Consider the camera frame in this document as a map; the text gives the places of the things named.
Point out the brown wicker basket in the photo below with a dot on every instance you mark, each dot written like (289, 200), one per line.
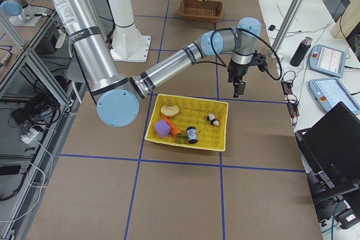
(194, 10)

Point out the yellow plastic basket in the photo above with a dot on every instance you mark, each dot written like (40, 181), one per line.
(192, 112)

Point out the panda figurine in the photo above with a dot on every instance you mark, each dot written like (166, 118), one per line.
(213, 120)

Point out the small black device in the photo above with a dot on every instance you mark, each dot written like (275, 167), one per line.
(272, 27)

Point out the black water bottle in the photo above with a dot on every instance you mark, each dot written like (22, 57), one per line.
(301, 51)

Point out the toy croissant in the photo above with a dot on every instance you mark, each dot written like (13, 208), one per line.
(169, 110)

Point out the small dark labelled bottle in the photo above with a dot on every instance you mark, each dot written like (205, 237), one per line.
(192, 135)

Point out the orange toy carrot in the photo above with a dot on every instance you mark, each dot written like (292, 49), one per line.
(174, 130)

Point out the teach pendant upper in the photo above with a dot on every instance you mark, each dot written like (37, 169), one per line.
(327, 60)

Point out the teach pendant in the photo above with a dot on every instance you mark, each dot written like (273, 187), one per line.
(328, 92)
(327, 60)

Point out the purple sponge block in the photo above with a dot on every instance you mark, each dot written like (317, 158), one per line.
(162, 128)

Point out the teach pendant lower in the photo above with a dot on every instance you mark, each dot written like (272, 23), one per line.
(328, 92)

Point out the black laptop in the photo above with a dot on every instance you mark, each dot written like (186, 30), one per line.
(332, 144)

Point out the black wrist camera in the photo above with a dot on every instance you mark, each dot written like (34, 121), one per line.
(239, 88)

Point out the aluminium frame post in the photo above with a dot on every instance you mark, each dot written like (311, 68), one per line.
(287, 22)

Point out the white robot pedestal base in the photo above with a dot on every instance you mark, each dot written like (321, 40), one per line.
(123, 26)

